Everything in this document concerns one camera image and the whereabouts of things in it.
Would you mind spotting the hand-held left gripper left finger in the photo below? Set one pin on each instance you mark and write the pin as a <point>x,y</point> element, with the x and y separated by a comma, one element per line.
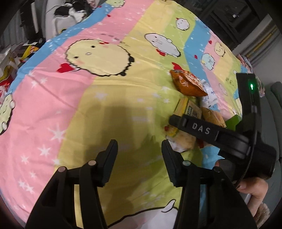
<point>109,163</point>

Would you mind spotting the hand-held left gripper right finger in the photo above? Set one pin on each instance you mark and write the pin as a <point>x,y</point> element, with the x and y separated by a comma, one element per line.
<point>174,165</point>

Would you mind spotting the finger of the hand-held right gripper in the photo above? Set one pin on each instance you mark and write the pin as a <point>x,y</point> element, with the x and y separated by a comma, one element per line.
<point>198,130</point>

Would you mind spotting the clear yellow-label snack packet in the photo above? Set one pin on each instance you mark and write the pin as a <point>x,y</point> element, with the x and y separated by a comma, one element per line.
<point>182,141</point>

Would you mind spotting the orange-yellow snack packet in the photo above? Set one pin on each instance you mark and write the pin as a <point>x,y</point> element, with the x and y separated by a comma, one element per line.
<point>212,116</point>

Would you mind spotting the green box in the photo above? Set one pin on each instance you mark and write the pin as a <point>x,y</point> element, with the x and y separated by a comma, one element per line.
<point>233,122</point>

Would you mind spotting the yellow green snack packet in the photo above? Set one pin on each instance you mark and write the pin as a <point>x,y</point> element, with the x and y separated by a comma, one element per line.
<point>187,107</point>

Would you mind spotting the orange snack packet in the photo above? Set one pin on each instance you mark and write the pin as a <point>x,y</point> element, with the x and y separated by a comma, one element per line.
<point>187,84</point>

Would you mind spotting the white blue snack packet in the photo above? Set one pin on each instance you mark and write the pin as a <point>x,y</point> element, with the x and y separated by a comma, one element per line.
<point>210,98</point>
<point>203,83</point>

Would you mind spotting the person's right forearm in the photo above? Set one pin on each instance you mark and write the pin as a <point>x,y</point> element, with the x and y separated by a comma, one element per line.
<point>262,213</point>

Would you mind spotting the person's right hand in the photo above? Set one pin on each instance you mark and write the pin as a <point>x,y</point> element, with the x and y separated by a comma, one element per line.
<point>254,188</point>

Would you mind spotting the striped cartoon printed bedsheet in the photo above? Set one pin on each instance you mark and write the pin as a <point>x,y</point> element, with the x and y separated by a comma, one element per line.
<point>66,99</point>

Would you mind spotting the yellow red bag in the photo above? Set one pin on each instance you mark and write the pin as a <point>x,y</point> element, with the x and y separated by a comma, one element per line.
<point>29,48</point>
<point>5,77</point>

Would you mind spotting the pile of clothes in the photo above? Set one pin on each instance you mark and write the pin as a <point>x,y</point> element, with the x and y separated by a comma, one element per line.
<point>66,11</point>

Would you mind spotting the black stick vacuum cleaner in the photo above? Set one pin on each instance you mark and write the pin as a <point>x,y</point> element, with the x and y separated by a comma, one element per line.
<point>30,22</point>

